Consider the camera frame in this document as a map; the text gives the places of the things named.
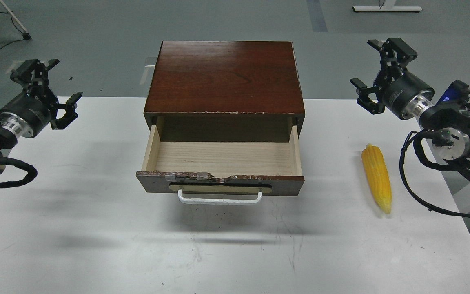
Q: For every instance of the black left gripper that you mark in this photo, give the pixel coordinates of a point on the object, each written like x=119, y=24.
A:
x=30, y=111

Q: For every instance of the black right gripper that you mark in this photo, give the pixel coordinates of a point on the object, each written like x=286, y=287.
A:
x=395, y=55

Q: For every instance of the yellow corn cob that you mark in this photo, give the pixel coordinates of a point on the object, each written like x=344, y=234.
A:
x=377, y=177

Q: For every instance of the wooden drawer with white handle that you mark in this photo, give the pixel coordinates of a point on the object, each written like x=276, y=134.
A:
x=222, y=173

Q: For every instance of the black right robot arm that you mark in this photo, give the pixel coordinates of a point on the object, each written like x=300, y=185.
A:
x=444, y=142

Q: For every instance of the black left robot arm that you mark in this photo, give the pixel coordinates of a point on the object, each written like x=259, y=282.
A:
x=13, y=172

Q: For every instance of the white rolling stand leg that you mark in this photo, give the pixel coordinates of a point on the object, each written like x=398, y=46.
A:
x=15, y=21

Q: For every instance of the white desk foot bar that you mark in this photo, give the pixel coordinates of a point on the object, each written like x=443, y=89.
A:
x=387, y=6

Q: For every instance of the dark wooden cabinet box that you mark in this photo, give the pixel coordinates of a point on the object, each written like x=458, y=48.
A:
x=253, y=78

